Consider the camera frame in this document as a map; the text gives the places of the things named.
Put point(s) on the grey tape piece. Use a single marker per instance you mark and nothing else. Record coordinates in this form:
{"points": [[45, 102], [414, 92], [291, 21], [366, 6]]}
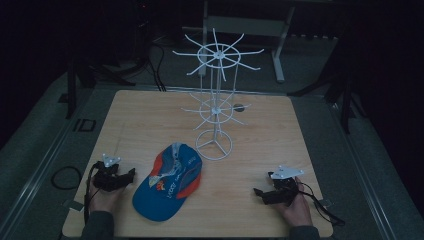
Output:
{"points": [[75, 205]]}

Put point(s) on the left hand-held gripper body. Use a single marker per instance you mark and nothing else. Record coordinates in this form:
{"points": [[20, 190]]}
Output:
{"points": [[106, 178]]}

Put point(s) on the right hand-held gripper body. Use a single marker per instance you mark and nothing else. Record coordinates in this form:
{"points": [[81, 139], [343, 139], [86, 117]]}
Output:
{"points": [[283, 186]]}

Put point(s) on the person's right hand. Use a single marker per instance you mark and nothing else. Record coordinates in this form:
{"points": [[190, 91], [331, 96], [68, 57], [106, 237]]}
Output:
{"points": [[296, 208]]}

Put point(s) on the grey round table grommet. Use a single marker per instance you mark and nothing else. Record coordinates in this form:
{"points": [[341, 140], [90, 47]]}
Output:
{"points": [[238, 107]]}

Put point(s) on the blue and orange cap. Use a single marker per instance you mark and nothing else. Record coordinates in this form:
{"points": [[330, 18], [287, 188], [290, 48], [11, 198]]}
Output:
{"points": [[173, 196]]}

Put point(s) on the black tripod stand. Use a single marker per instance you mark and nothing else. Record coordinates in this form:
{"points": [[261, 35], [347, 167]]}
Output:
{"points": [[71, 90], [346, 100]]}

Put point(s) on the person's left hand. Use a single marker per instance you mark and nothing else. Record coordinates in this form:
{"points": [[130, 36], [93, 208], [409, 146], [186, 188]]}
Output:
{"points": [[105, 200]]}

